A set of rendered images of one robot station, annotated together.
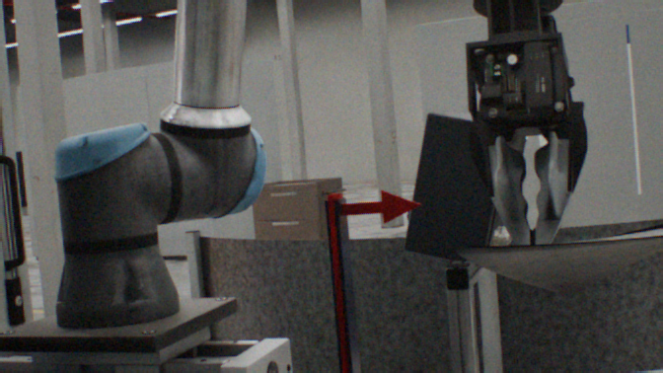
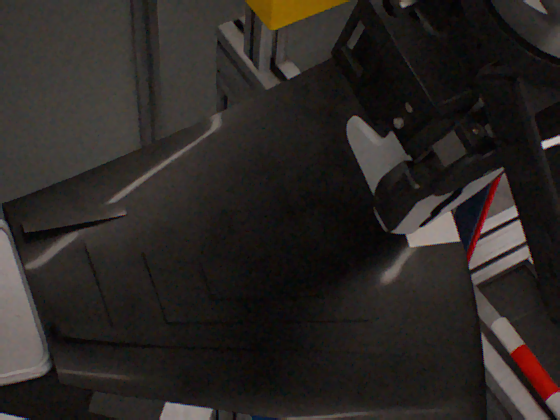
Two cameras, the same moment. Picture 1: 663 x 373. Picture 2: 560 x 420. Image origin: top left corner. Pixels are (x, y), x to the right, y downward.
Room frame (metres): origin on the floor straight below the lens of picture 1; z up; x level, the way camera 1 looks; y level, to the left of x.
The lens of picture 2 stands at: (0.82, -0.45, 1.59)
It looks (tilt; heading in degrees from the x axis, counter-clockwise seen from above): 54 degrees down; 126
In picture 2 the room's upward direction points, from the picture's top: 6 degrees clockwise
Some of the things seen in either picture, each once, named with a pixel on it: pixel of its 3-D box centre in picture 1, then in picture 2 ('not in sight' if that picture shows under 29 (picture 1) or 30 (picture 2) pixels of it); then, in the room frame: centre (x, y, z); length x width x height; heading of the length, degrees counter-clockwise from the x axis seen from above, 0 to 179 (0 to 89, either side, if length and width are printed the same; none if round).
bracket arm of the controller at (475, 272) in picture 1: (472, 264); not in sight; (1.27, -0.19, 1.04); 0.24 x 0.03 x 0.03; 162
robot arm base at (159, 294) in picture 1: (114, 275); not in sight; (1.12, 0.27, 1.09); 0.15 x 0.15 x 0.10
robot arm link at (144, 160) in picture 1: (110, 180); not in sight; (1.12, 0.27, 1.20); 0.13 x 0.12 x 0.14; 127
